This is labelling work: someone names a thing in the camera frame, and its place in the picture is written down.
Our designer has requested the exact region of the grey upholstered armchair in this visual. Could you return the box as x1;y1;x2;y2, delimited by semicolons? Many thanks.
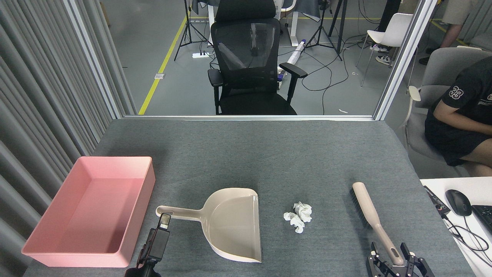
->
404;46;492;162

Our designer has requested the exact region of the silver table rail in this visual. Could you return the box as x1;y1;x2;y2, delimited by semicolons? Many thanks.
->
123;115;375;122

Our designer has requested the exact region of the black floor cable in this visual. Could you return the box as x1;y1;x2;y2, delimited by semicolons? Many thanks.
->
300;38;366;115

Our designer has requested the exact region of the person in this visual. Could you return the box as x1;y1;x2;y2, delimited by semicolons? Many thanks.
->
425;0;479;54
371;0;402;66
425;56;492;177

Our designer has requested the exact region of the grey pleated curtain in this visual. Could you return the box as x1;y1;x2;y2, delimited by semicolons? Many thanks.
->
0;0;137;277

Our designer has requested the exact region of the white plastic chair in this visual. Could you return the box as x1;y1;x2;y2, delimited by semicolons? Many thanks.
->
356;13;417;87

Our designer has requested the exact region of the black computer mouse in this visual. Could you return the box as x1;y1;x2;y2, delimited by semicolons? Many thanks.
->
445;189;472;217

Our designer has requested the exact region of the black tripod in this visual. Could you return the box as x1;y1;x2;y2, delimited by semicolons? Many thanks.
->
174;0;212;61
306;0;342;61

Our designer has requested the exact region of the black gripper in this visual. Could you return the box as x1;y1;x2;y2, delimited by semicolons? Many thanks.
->
125;214;172;277

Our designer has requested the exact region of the black keyboard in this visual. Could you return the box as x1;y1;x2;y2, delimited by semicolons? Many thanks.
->
471;205;492;235

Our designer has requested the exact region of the white roll with blue caps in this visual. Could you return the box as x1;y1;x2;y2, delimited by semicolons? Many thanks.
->
277;38;307;81

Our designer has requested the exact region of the beige brush with black bristles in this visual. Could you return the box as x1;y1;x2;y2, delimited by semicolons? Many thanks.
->
350;182;405;266

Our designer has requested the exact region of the silver post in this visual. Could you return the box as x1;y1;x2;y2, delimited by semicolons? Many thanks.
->
63;0;125;120
374;0;439;120

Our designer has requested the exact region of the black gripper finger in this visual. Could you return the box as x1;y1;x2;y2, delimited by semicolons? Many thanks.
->
366;242;389;277
400;242;435;277

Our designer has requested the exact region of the black controller with red button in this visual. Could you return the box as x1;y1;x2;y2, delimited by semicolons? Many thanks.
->
424;186;451;215

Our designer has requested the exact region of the beige plastic dustpan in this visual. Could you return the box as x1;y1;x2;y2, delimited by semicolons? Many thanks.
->
156;187;263;264

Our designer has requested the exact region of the white paper ball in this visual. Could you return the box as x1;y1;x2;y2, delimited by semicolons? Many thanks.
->
284;212;305;234
293;202;312;223

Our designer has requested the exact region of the pink plastic bin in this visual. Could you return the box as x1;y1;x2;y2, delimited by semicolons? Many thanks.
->
21;156;156;268

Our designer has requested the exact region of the black mesh office chair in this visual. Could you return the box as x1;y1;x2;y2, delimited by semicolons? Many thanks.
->
208;0;308;115

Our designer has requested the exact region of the white side table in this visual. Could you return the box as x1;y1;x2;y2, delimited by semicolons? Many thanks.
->
420;177;492;277

